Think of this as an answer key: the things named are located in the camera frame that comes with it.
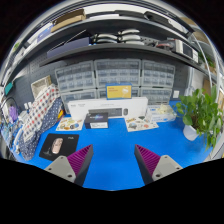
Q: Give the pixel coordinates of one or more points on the white wall socket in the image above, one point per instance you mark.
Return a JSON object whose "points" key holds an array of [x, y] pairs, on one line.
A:
{"points": [[176, 94]]}

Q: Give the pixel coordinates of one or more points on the small purple object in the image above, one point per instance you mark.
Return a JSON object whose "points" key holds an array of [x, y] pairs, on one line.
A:
{"points": [[13, 114]]}

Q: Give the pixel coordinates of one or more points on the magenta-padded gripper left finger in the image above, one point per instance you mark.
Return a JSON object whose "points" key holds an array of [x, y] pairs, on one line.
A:
{"points": [[61, 166]]}

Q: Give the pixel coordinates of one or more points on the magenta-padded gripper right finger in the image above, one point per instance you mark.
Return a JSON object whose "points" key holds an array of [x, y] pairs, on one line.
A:
{"points": [[165, 165]]}

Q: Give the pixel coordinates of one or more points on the small yellow object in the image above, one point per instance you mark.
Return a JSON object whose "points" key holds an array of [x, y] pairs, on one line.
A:
{"points": [[60, 114]]}

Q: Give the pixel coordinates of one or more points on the long white keyboard box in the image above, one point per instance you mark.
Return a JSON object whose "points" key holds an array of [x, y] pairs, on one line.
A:
{"points": [[78, 106]]}

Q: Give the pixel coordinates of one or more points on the black mouse pad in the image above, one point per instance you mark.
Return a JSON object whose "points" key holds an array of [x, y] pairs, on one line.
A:
{"points": [[70, 146]]}

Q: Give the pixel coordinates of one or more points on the grey small-parts drawer cabinet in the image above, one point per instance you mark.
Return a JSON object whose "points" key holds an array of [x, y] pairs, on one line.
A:
{"points": [[156, 96], [118, 72], [158, 74], [101, 92], [75, 76], [78, 96]]}

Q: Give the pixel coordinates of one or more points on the red white checkered cloth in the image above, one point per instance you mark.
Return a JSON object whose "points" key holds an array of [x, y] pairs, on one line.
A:
{"points": [[40, 110]]}

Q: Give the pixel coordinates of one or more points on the green potted plant white pot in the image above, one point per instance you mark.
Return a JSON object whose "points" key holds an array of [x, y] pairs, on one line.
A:
{"points": [[200, 111]]}

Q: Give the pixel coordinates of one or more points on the dark shelf unit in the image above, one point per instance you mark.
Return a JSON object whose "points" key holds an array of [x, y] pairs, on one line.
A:
{"points": [[110, 46]]}

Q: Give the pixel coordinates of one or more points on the yellow and blue box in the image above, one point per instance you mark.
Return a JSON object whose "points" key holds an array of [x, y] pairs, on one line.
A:
{"points": [[119, 91]]}

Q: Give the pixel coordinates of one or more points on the small black box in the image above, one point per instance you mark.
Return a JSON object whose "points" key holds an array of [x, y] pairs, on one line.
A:
{"points": [[96, 120]]}

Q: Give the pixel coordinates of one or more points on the navy polka dot cloth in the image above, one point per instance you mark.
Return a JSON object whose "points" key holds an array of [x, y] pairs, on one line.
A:
{"points": [[31, 146]]}

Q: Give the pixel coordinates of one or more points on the colourful sticker sheet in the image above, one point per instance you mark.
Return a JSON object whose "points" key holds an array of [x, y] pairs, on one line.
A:
{"points": [[141, 124], [69, 124]]}

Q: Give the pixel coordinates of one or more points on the beige woven basket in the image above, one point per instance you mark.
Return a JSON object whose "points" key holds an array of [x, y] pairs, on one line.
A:
{"points": [[41, 86]]}

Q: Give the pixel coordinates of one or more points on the white and blue tissue box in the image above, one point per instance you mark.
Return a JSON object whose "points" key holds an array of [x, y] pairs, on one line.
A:
{"points": [[161, 115]]}

